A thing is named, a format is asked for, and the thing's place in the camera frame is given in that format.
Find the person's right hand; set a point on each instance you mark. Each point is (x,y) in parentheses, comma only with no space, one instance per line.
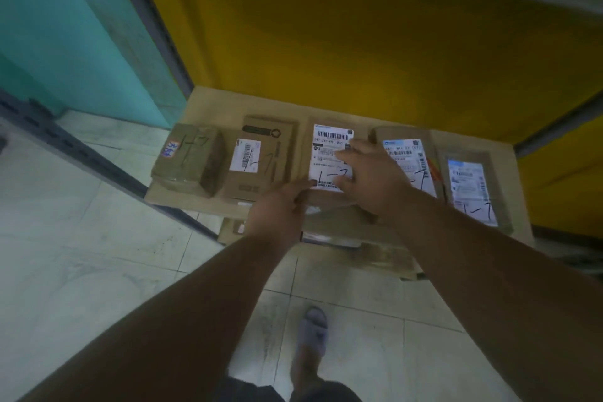
(381,185)

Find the person's left hand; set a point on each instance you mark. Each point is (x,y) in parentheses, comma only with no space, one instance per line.
(278,218)

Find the box with orange stripes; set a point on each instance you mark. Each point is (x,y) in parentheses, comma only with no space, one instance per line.
(410,152)

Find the parcel label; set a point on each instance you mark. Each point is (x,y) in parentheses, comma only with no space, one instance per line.
(231,232)

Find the box white label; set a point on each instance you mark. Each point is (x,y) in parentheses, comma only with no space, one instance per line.
(264,166)

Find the small parcel marked 1-7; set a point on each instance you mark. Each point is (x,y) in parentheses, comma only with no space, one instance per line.
(330,138)

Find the brown box label 1-7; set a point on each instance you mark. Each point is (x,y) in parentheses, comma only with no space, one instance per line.
(471,185)

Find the taped brown box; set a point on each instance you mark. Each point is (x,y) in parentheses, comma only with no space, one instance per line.
(188,161)

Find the metal shelving rack with boards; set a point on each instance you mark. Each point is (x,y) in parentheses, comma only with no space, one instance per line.
(226,105)

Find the person's right forearm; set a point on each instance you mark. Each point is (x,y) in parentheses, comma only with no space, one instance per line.
(509,298)

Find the person's left forearm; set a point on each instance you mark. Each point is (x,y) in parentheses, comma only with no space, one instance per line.
(165,331)

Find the person's right leg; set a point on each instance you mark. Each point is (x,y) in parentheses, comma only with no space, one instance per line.
(306,364)

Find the dark grey shorts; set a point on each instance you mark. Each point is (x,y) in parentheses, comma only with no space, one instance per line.
(330,392)

